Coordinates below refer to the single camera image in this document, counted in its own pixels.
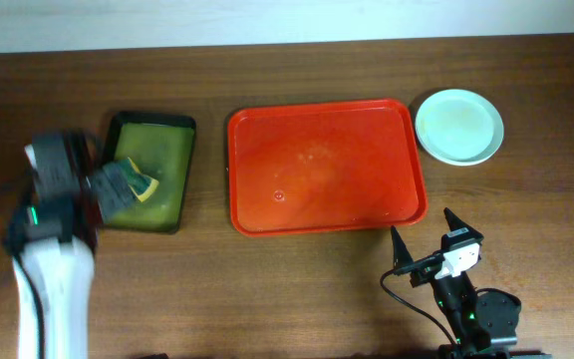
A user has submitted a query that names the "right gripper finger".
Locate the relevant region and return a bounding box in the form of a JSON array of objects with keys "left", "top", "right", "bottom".
[
  {"left": 443, "top": 207, "right": 470, "bottom": 234},
  {"left": 391, "top": 226, "right": 414, "bottom": 267}
]

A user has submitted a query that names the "yellow green sponge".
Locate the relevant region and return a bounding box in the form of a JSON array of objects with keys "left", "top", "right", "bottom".
[{"left": 117, "top": 158, "right": 159, "bottom": 202}]

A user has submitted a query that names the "pale green plate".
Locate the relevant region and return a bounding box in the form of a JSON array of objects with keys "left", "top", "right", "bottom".
[{"left": 415, "top": 89, "right": 504, "bottom": 167}]

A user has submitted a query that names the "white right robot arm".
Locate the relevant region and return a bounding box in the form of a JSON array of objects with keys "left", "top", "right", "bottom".
[{"left": 380, "top": 208, "right": 521, "bottom": 358}]

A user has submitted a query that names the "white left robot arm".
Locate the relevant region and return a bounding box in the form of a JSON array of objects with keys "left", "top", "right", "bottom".
[{"left": 2, "top": 130, "right": 135, "bottom": 358}]

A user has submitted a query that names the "black tray with soapy water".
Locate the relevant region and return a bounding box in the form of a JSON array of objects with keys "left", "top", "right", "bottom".
[{"left": 102, "top": 111, "right": 196, "bottom": 233}]

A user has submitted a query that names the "red plastic tray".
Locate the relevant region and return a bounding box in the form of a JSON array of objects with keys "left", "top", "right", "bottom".
[{"left": 227, "top": 99, "right": 428, "bottom": 236}]

